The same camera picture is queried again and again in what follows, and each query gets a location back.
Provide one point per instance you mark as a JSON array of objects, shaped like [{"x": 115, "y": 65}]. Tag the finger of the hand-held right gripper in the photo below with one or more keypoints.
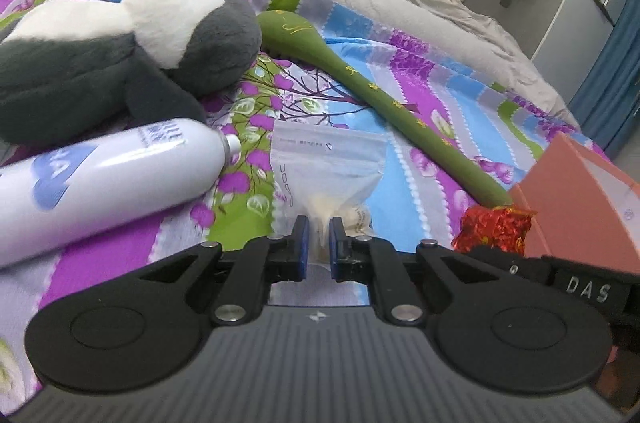
[{"x": 515, "y": 265}]

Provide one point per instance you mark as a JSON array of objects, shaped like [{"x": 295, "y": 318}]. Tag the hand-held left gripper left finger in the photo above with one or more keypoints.
[{"x": 301, "y": 248}]

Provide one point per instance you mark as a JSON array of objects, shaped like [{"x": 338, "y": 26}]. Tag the grey white penguin plush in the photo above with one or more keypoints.
[{"x": 215, "y": 38}]

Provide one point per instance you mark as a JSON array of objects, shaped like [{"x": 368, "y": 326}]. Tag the grey duvet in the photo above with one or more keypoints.
[{"x": 450, "y": 28}]

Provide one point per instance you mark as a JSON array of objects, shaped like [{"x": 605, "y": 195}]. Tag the striped floral bed sheet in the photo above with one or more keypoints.
[{"x": 350, "y": 103}]

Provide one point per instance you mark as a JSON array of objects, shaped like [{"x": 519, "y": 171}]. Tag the blue curtain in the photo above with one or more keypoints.
[{"x": 615, "y": 78}]

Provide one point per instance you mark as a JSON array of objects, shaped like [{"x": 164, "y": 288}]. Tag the red foil wrapper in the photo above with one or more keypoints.
[{"x": 492, "y": 228}]

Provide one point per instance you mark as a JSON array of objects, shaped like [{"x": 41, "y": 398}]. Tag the clear zip bag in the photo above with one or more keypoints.
[{"x": 325, "y": 163}]

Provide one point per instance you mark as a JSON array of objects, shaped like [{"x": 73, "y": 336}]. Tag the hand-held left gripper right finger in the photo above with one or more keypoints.
[{"x": 337, "y": 248}]

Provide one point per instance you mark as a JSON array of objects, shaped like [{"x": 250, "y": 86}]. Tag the white spray bottle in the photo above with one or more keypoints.
[{"x": 125, "y": 178}]

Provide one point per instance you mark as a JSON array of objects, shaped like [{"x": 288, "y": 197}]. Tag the orange cardboard box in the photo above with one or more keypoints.
[{"x": 575, "y": 203}]

